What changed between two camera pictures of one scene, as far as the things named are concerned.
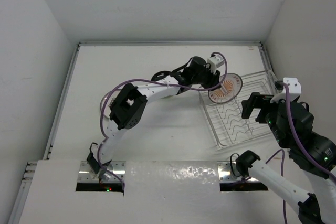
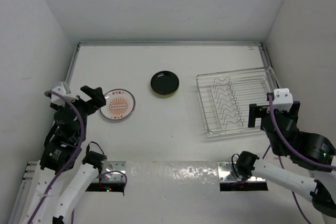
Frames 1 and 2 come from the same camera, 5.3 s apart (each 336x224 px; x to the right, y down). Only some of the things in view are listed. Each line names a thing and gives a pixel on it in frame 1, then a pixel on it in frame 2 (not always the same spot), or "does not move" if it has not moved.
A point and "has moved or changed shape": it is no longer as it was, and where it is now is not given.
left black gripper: [213, 81] → [97, 98]
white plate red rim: [228, 91] has moved or changed shape
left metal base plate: [86, 173] does not move
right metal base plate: [227, 171] does not move
